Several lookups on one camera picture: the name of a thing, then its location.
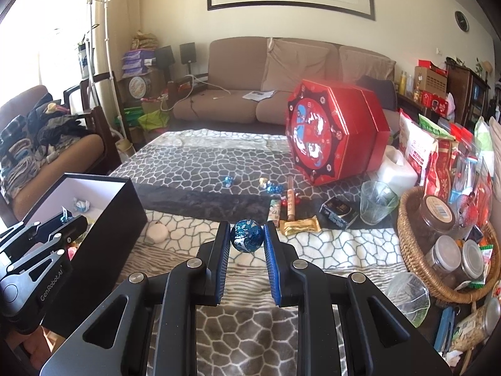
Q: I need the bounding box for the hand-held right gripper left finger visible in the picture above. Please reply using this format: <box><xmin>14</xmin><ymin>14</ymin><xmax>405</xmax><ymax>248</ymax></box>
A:
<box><xmin>45</xmin><ymin>221</ymin><xmax>231</xmax><ymax>376</ymax></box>

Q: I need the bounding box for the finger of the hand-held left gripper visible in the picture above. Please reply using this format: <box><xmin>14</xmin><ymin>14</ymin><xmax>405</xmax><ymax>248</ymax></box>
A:
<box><xmin>0</xmin><ymin>247</ymin><xmax>66</xmax><ymax>287</ymax></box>
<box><xmin>0</xmin><ymin>215</ymin><xmax>89</xmax><ymax>256</ymax></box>

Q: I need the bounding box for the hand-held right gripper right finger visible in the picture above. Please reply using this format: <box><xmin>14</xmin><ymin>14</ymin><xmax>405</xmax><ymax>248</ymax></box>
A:
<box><xmin>263</xmin><ymin>222</ymin><xmax>452</xmax><ymax>376</ymax></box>

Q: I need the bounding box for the blue foil ball candy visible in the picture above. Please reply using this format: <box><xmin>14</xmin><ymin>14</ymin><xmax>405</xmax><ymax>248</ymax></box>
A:
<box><xmin>230</xmin><ymin>219</ymin><xmax>265</xmax><ymax>253</ymax></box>

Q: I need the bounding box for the black box with white inside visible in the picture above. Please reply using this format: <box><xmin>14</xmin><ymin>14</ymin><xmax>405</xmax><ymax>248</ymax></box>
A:
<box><xmin>21</xmin><ymin>174</ymin><xmax>148</xmax><ymax>337</ymax></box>

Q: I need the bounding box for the person's left hand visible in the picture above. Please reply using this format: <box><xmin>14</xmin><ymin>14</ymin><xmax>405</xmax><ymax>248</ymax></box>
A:
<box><xmin>8</xmin><ymin>327</ymin><xmax>45</xmax><ymax>367</ymax></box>

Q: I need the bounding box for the gold snack packet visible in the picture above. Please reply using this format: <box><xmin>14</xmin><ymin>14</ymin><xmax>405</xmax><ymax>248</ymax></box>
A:
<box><xmin>280</xmin><ymin>215</ymin><xmax>322</xmax><ymax>238</ymax></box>

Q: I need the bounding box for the green patterned stick packet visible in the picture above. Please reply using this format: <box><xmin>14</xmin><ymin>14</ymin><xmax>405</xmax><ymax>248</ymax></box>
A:
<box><xmin>268</xmin><ymin>199</ymin><xmax>282</xmax><ymax>227</ymax></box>

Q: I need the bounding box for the grey patterned blanket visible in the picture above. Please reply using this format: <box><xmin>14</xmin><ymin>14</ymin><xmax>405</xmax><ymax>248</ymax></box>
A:
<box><xmin>65</xmin><ymin>129</ymin><xmax>443</xmax><ymax>376</ymax></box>

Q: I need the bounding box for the beige long stick packet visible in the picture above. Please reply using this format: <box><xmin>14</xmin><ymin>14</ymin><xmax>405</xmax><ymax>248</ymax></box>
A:
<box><xmin>286</xmin><ymin>176</ymin><xmax>298</xmax><ymax>222</ymax></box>

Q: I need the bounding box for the small white round object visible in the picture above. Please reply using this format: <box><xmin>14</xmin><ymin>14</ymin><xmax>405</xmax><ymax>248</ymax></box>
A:
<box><xmin>147</xmin><ymin>223</ymin><xmax>169</xmax><ymax>243</ymax></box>

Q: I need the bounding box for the brown armchair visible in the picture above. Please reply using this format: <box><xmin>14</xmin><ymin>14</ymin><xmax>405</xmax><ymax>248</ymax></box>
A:
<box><xmin>0</xmin><ymin>84</ymin><xmax>120</xmax><ymax>226</ymax></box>

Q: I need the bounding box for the small black box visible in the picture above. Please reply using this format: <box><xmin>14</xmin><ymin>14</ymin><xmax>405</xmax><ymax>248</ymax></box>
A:
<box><xmin>319</xmin><ymin>198</ymin><xmax>359</xmax><ymax>231</ymax></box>

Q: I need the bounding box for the pile of folded clothes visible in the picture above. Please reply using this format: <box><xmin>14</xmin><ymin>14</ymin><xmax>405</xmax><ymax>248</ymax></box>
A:
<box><xmin>0</xmin><ymin>94</ymin><xmax>98</xmax><ymax>196</ymax></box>

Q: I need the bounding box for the white garment steamer base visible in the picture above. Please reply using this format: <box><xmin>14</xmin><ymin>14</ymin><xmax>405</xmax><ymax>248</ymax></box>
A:
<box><xmin>115</xmin><ymin>137</ymin><xmax>137</xmax><ymax>156</ymax></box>

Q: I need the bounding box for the clear glass cup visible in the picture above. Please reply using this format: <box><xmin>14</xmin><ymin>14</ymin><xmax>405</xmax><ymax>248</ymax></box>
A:
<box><xmin>360</xmin><ymin>180</ymin><xmax>400</xmax><ymax>226</ymax></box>

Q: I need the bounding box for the clear plastic bag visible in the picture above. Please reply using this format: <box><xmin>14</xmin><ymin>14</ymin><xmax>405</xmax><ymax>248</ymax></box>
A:
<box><xmin>385</xmin><ymin>272</ymin><xmax>431</xmax><ymax>327</ymax></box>

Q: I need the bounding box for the wicker basket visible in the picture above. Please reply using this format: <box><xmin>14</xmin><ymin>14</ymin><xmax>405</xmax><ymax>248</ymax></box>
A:
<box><xmin>398</xmin><ymin>186</ymin><xmax>501</xmax><ymax>304</ymax></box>

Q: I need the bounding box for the green shopping bag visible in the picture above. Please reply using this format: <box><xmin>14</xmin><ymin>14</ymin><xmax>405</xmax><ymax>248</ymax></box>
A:
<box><xmin>138</xmin><ymin>110</ymin><xmax>171</xmax><ymax>131</ymax></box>

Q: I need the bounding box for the red hexagonal box lid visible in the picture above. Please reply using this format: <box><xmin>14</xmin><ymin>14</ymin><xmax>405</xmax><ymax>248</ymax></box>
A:
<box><xmin>285</xmin><ymin>79</ymin><xmax>392</xmax><ymax>186</ymax></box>

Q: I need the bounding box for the brown sofa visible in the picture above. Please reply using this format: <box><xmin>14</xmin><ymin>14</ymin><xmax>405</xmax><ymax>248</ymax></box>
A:
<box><xmin>172</xmin><ymin>37</ymin><xmax>400</xmax><ymax>126</ymax></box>

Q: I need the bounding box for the white plastic jug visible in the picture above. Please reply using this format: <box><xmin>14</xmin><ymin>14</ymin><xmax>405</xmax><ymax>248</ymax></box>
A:
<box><xmin>378</xmin><ymin>145</ymin><xmax>419</xmax><ymax>196</ymax></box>

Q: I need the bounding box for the round cookie tin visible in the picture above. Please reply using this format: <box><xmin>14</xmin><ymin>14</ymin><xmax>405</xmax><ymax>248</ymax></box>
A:
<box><xmin>128</xmin><ymin>76</ymin><xmax>153</xmax><ymax>98</ymax></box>

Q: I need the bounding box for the blue and white porcelain vase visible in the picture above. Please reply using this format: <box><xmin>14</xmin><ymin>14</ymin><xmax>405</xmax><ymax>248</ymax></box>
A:
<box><xmin>78</xmin><ymin>49</ymin><xmax>95</xmax><ymax>79</ymax></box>

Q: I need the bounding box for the clear jar with white lid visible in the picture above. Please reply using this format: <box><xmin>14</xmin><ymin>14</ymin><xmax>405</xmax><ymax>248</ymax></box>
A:
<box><xmin>425</xmin><ymin>235</ymin><xmax>462</xmax><ymax>283</ymax></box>
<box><xmin>456</xmin><ymin>239</ymin><xmax>490</xmax><ymax>286</ymax></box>

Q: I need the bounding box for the brown-filled plastic jar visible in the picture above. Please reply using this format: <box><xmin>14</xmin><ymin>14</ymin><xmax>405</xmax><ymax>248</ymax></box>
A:
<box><xmin>417</xmin><ymin>195</ymin><xmax>457</xmax><ymax>243</ymax></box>

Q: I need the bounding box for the cardboard box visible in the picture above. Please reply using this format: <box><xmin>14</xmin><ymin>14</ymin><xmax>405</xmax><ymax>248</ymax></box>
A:
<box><xmin>117</xmin><ymin>70</ymin><xmax>169</xmax><ymax>102</ymax></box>

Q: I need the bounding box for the blue flat case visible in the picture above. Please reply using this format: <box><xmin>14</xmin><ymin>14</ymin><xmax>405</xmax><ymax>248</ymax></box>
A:
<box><xmin>432</xmin><ymin>305</ymin><xmax>457</xmax><ymax>355</ymax></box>

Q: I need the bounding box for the white garment steamer pole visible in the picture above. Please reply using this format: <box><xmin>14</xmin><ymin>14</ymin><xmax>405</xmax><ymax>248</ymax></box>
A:
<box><xmin>84</xmin><ymin>0</ymin><xmax>130</xmax><ymax>138</ymax></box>

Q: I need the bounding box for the green potted plant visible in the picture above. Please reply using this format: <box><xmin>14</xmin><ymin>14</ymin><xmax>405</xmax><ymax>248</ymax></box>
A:
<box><xmin>74</xmin><ymin>23</ymin><xmax>98</xmax><ymax>51</ymax></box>

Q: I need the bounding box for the pile of snack bags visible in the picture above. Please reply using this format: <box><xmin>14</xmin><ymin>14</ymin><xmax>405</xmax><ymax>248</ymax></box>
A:
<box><xmin>397</xmin><ymin>110</ymin><xmax>496</xmax><ymax>236</ymax></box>

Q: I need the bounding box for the dark cushion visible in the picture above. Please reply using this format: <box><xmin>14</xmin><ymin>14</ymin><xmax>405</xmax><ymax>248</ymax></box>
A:
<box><xmin>354</xmin><ymin>74</ymin><xmax>398</xmax><ymax>112</ymax></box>

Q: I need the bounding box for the yellow woven bag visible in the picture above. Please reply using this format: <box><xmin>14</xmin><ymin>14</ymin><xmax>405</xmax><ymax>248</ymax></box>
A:
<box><xmin>131</xmin><ymin>31</ymin><xmax>159</xmax><ymax>51</ymax></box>

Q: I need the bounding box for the peanut jar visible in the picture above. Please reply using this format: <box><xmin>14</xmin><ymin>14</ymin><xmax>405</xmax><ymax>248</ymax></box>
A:
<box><xmin>450</xmin><ymin>301</ymin><xmax>501</xmax><ymax>353</ymax></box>

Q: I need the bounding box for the red and tan gift box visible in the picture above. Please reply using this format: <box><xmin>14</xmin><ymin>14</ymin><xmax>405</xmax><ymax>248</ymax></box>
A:
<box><xmin>414</xmin><ymin>60</ymin><xmax>449</xmax><ymax>100</ymax></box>

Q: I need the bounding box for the dark wooden cabinet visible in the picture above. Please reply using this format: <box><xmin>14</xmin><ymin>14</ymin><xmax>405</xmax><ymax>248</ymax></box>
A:
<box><xmin>444</xmin><ymin>60</ymin><xmax>492</xmax><ymax>130</ymax></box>

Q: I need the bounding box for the white cable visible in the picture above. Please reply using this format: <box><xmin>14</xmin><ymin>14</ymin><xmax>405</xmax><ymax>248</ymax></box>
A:
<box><xmin>182</xmin><ymin>74</ymin><xmax>210</xmax><ymax>98</ymax></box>

